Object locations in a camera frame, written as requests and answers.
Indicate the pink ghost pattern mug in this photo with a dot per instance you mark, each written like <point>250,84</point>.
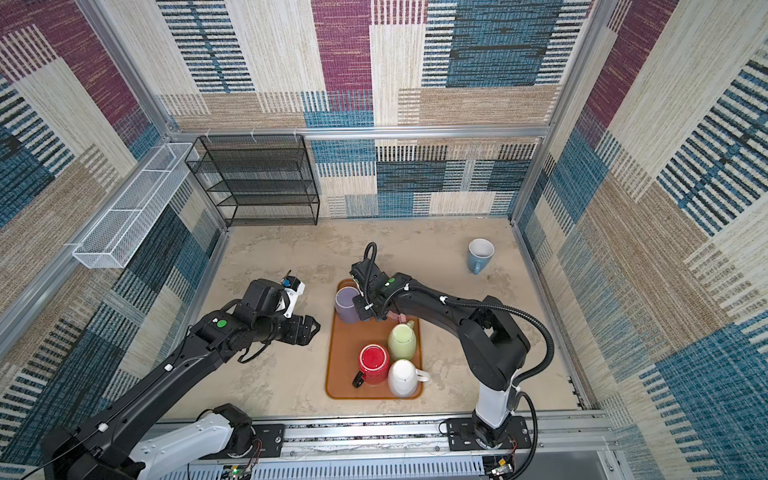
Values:
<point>399,318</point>

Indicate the white wire mesh basket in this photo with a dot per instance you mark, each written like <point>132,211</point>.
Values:
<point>114,239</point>

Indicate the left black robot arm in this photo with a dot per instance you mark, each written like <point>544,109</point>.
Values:
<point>113,443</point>

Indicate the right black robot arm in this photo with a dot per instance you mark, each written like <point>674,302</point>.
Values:
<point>494,345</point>

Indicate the orange plastic tray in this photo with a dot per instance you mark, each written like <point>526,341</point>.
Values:
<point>346,343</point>

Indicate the light green mug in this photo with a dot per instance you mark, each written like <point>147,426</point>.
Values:
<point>402,341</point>

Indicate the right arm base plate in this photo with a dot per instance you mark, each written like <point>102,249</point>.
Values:
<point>471,433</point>

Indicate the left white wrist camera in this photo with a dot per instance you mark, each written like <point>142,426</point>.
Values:
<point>292,289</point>

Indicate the purple mug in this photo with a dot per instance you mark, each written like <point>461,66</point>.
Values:
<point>345,306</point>

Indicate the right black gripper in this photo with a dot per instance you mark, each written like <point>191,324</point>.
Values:
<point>364,312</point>

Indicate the blue mug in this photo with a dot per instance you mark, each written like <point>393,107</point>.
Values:
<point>479,254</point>

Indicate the red mug black handle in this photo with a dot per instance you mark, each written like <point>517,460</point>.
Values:
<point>373,365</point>

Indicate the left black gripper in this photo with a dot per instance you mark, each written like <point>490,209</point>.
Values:
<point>295,335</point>

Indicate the black wire shelf rack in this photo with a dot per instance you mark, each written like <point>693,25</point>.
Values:
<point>257,180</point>

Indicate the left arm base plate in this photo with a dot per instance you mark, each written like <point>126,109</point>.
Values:
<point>264,441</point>

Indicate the white mug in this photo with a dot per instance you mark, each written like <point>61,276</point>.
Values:
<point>404,378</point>

